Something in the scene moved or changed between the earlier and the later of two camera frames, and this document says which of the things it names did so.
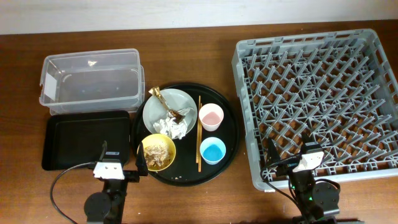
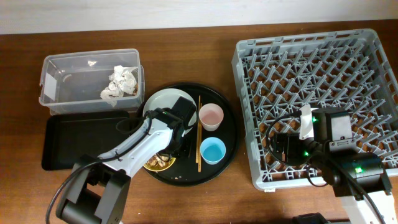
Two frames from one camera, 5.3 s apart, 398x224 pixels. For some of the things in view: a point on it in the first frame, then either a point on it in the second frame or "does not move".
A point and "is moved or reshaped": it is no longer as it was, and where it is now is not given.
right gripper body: x=286 y=166 → x=296 y=150
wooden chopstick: x=199 y=163 does not move
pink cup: x=211 y=116 does not move
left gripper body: x=131 y=177 → x=176 y=148
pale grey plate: x=176 y=100 does not move
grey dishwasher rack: x=339 y=88 does not move
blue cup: x=212 y=150 does not move
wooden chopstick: x=198 y=135 does not move
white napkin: x=168 y=126 is moved or reshaped
